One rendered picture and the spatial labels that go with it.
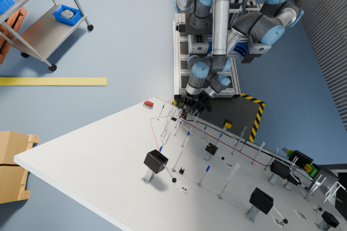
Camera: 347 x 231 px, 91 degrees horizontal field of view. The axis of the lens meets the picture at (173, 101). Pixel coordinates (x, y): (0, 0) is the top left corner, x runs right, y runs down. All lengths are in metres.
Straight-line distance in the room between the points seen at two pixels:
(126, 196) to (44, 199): 2.07
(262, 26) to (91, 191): 1.03
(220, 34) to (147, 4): 2.73
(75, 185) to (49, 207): 2.00
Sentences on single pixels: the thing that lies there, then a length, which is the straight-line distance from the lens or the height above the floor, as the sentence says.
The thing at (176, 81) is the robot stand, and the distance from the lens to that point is 2.21.
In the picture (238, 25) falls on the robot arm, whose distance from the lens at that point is 1.12.
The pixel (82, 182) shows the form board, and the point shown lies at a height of 1.67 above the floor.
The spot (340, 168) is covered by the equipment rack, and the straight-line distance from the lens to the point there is 1.40.
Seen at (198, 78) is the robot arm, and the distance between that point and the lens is 0.80.
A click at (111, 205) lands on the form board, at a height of 1.68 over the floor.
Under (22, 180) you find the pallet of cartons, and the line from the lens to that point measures 2.56.
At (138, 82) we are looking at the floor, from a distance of 2.51.
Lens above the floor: 2.15
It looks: 67 degrees down
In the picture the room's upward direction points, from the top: 4 degrees clockwise
